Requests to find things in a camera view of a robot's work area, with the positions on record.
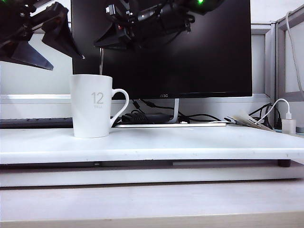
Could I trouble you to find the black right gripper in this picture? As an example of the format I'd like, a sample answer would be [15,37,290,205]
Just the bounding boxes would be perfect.
[93,0,146,50]

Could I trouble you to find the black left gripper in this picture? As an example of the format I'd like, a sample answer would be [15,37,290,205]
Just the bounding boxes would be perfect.
[0,0,86,71]

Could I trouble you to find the metal spoon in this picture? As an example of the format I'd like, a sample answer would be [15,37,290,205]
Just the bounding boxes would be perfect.
[99,47,105,77]

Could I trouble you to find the white ceramic mug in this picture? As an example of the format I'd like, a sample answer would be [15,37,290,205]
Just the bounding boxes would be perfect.
[69,74,130,139]

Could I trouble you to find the black computer keyboard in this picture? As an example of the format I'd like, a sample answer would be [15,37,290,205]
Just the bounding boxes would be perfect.
[0,117,74,129]

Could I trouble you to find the black power adapter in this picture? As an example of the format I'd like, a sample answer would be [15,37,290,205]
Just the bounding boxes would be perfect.
[121,113,176,124]

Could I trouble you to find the black computer monitor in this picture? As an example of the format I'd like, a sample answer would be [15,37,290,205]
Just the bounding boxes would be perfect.
[71,0,253,99]

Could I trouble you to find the white raised work board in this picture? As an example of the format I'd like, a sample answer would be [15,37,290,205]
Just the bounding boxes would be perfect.
[0,124,304,165]

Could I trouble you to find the stack of papers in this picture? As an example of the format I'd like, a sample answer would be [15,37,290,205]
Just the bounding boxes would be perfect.
[224,114,274,132]

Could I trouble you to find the white usb charger block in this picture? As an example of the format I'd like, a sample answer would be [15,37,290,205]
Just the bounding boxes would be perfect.
[281,118,297,134]

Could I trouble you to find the aluminium partition rail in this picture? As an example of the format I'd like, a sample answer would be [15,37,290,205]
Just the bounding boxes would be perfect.
[0,94,72,105]

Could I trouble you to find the black monitor cables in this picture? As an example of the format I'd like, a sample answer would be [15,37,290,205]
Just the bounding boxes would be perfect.
[131,99,226,124]

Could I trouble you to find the black cable bundle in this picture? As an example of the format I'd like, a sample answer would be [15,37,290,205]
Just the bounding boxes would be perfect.
[247,102,281,130]

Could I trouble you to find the grey partition frame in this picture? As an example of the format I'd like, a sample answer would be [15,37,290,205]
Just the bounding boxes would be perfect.
[250,3,304,133]

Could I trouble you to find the white usb charging cable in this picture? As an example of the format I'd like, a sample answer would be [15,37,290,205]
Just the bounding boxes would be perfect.
[256,98,292,124]

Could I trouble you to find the white hanging cable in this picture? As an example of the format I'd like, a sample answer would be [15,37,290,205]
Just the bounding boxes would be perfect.
[285,10,304,103]

